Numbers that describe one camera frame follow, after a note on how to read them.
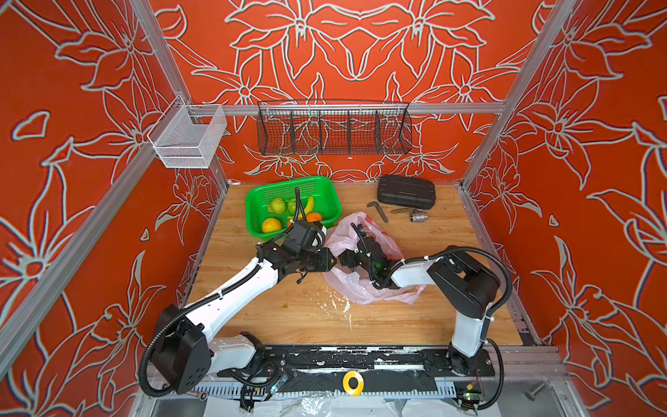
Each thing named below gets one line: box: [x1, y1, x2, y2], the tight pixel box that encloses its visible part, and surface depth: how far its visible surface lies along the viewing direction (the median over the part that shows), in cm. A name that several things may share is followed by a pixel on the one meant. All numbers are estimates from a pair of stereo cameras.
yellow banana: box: [303, 195, 315, 216], surface depth 111 cm
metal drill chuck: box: [409, 211, 429, 223], surface depth 106 cm
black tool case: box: [376, 174, 436, 210], surface depth 110 cm
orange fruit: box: [306, 211, 323, 224], surface depth 101 cm
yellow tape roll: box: [342, 370, 364, 398], surface depth 70 cm
